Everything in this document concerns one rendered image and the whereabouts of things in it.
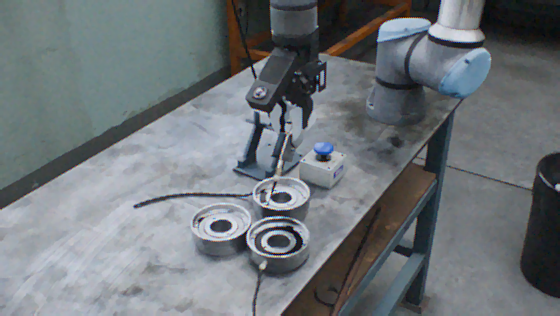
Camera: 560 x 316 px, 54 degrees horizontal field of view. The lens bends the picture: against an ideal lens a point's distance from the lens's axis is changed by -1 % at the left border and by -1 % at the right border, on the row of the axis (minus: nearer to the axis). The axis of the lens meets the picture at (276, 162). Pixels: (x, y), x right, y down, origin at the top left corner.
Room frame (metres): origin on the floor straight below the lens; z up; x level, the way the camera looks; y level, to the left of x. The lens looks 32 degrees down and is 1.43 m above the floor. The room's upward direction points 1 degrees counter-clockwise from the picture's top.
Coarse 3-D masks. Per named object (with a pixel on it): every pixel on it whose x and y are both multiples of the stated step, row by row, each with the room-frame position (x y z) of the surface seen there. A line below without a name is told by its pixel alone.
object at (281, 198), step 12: (264, 180) 0.88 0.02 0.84; (288, 180) 0.89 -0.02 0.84; (276, 192) 0.86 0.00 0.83; (288, 192) 0.85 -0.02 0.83; (300, 192) 0.86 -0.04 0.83; (276, 204) 0.82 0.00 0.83; (288, 204) 0.82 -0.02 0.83; (300, 204) 0.80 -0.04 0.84; (264, 216) 0.80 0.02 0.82; (276, 216) 0.79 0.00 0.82; (288, 216) 0.79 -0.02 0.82; (300, 216) 0.81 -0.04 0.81
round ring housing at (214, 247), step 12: (216, 204) 0.81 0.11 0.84; (228, 204) 0.81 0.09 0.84; (192, 216) 0.77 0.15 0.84; (204, 216) 0.79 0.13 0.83; (228, 216) 0.78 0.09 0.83; (240, 216) 0.78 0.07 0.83; (192, 228) 0.74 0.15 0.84; (204, 228) 0.75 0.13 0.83; (216, 228) 0.77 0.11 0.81; (228, 228) 0.77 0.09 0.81; (204, 240) 0.71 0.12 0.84; (216, 240) 0.71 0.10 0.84; (228, 240) 0.71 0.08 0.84; (240, 240) 0.72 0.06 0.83; (204, 252) 0.72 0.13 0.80; (216, 252) 0.71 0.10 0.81; (228, 252) 0.71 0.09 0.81
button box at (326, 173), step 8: (312, 152) 0.97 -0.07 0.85; (336, 152) 0.97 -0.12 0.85; (304, 160) 0.94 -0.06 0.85; (312, 160) 0.94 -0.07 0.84; (320, 160) 0.94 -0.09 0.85; (328, 160) 0.94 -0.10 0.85; (336, 160) 0.94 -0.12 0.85; (344, 160) 0.95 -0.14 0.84; (304, 168) 0.93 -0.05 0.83; (312, 168) 0.92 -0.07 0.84; (320, 168) 0.91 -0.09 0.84; (328, 168) 0.91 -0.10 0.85; (336, 168) 0.92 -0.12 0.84; (344, 168) 0.95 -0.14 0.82; (304, 176) 0.93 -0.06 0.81; (312, 176) 0.92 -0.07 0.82; (320, 176) 0.91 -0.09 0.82; (328, 176) 0.90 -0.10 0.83; (336, 176) 0.92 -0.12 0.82; (320, 184) 0.91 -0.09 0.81; (328, 184) 0.90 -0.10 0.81
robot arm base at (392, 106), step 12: (384, 84) 1.20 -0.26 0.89; (396, 84) 1.18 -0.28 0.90; (408, 84) 1.18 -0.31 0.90; (372, 96) 1.23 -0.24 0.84; (384, 96) 1.19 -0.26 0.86; (396, 96) 1.18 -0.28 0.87; (408, 96) 1.18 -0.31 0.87; (420, 96) 1.19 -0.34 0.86; (372, 108) 1.20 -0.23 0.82; (384, 108) 1.18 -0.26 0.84; (396, 108) 1.17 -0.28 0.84; (408, 108) 1.18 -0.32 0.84; (420, 108) 1.18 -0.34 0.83; (384, 120) 1.17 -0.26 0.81; (396, 120) 1.16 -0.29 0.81; (408, 120) 1.16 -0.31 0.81; (420, 120) 1.18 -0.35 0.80
